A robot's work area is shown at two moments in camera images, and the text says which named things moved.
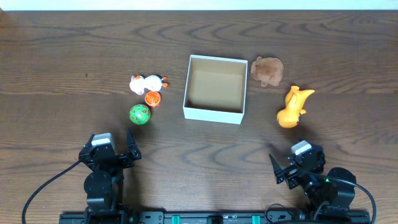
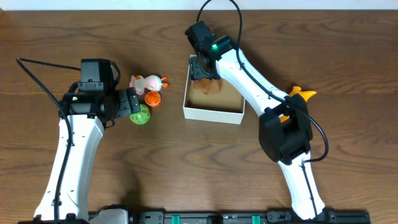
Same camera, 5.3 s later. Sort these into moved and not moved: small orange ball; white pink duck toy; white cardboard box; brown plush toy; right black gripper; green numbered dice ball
Moved: right black gripper; brown plush toy
Not moved: green numbered dice ball; white cardboard box; white pink duck toy; small orange ball
